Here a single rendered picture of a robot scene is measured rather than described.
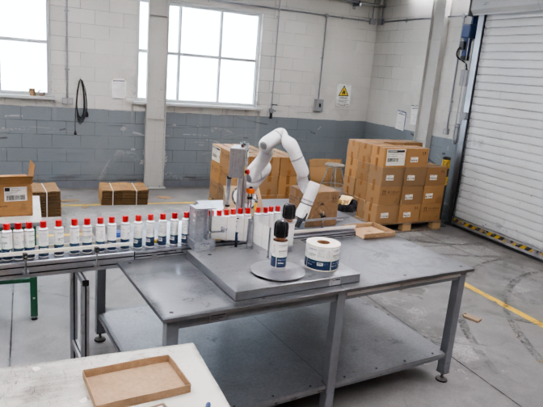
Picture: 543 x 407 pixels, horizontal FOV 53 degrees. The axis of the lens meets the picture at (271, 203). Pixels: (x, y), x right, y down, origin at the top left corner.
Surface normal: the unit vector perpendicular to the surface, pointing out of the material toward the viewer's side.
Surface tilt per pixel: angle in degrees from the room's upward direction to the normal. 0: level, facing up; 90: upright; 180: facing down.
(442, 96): 90
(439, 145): 90
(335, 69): 90
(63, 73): 90
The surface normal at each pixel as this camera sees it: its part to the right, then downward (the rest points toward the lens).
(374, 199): -0.89, 0.05
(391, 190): 0.45, 0.19
